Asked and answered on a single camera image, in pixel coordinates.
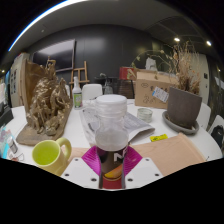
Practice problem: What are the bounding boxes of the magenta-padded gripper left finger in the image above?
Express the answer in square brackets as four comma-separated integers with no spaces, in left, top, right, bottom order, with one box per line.
[61,145,103,190]

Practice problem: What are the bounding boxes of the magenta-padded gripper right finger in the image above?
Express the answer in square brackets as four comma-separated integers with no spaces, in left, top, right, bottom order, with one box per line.
[122,145,164,190]

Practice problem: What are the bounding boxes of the clear white-capped drink bottle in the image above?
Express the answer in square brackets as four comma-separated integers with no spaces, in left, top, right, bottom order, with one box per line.
[94,94,130,181]

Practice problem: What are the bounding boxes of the light plywood sheet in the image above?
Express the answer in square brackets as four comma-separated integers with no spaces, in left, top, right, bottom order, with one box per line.
[68,132,208,178]

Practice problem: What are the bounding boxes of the yellow-green mug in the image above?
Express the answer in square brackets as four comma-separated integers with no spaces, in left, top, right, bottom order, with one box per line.
[31,137,73,177]

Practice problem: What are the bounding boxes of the yellow tag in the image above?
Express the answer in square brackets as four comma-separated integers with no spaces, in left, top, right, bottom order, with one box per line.
[149,133,169,143]

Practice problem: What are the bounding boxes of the newspaper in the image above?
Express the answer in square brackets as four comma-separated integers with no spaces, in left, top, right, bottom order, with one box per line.
[78,104,156,148]

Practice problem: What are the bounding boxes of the small clear glass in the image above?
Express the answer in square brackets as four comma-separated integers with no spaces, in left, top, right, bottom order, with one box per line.
[136,107,154,124]

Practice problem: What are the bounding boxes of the dried plant in grey pot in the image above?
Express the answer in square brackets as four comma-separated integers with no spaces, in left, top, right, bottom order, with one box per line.
[131,41,203,135]

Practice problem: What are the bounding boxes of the golden sculpture on wooden base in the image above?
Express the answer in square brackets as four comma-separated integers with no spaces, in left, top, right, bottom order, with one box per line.
[15,59,74,147]

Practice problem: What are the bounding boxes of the white chair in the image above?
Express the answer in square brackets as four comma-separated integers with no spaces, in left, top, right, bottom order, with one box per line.
[196,101,213,132]
[81,83,104,101]
[207,114,224,153]

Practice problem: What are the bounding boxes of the black backpack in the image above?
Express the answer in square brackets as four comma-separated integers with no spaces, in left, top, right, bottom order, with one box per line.
[211,126,224,149]

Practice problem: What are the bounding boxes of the cardboard box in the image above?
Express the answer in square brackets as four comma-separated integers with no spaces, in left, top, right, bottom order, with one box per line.
[134,68,179,110]

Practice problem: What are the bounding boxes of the clear glass vase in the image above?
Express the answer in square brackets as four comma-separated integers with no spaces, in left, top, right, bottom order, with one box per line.
[103,79,114,95]

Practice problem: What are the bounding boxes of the black box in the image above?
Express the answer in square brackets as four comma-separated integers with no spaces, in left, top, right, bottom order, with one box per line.
[0,101,14,129]

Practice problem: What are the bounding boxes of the wooden easel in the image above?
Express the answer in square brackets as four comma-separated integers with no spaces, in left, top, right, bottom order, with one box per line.
[69,60,90,91]

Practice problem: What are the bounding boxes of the red box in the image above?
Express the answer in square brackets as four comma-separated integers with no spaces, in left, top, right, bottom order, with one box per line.
[119,66,138,81]

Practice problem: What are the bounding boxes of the white plaster torso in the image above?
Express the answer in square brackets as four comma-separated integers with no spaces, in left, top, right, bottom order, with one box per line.
[145,57,158,72]

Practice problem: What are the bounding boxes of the pale cabinet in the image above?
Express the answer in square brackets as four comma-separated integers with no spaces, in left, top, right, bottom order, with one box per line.
[9,52,31,108]

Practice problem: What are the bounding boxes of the round ceiling spotlights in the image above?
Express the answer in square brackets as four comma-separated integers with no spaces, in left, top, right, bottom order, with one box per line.
[0,36,212,74]

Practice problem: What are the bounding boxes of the long ceiling light panel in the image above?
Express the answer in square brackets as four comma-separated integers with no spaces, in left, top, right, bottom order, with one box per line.
[8,0,88,53]

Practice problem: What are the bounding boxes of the black wall screen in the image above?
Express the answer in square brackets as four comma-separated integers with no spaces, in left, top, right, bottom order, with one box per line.
[31,38,77,73]

